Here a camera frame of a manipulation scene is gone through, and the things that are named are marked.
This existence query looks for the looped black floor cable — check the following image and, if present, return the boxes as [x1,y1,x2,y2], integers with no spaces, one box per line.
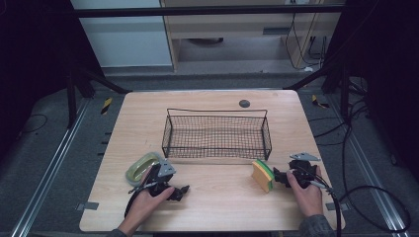
[338,98,412,233]

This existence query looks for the dark curtain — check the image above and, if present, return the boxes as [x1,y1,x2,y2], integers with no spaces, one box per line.
[324,0,419,184]
[0,0,105,161]

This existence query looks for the black stand leg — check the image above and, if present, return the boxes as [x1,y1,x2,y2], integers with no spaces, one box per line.
[64,63,132,130]
[284,60,352,121]

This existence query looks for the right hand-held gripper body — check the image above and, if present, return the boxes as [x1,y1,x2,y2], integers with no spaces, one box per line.
[284,151,322,190]

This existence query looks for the short black floor cable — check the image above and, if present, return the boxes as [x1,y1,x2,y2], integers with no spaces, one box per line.
[311,120,346,139]

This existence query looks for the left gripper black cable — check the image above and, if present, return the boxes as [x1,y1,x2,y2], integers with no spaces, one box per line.
[124,182,156,219]

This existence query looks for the white cabinet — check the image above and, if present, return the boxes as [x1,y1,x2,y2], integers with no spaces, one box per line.
[69,0,174,69]

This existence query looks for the light wooden desk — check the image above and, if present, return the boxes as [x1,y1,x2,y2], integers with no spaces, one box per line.
[159,0,346,72]

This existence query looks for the black wire basket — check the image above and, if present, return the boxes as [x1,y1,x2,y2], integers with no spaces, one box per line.
[161,108,274,162]

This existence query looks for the clear green soap dish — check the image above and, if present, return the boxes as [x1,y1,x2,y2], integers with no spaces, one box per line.
[125,151,163,188]

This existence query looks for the person's left hand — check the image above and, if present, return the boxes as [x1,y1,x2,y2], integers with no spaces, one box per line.
[126,166,176,229]

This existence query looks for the yellow green sponge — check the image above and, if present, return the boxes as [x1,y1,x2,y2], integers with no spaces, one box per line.
[251,158,276,194]

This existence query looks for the metal floor rail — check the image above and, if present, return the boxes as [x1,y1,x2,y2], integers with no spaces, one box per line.
[9,98,92,237]
[327,97,411,237]

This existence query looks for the black yellow striped tape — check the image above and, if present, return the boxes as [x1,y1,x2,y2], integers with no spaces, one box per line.
[311,94,330,110]
[100,97,114,116]

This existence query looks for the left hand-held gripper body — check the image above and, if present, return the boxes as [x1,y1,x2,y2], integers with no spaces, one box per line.
[144,159,178,198]

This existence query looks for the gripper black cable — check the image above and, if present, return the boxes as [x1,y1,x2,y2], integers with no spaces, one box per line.
[297,164,343,237]
[124,182,156,219]

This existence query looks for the black horizontal frame bar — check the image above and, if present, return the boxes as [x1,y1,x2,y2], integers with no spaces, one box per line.
[72,4,346,19]

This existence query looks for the thin black floor cable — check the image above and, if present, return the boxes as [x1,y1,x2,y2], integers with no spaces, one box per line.
[19,113,49,134]

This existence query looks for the hanging black desk cables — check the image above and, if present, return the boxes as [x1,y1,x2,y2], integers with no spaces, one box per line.
[284,12,329,71]

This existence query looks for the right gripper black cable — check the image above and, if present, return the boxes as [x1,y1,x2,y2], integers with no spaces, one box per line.
[297,164,343,237]

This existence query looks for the person's right hand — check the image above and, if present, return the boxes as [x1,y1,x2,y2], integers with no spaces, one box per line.
[286,165,326,219]

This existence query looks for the grey tape patch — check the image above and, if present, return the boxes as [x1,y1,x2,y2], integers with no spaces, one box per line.
[75,201,100,211]
[325,201,352,212]

